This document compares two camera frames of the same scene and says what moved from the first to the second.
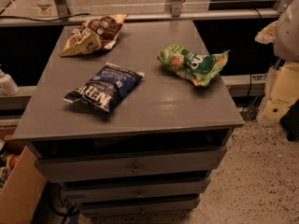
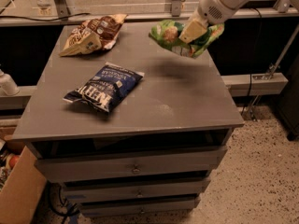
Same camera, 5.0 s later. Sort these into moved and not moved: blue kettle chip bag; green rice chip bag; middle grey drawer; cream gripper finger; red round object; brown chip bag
Moved: cream gripper finger; green rice chip bag
Not moved: middle grey drawer; blue kettle chip bag; brown chip bag; red round object
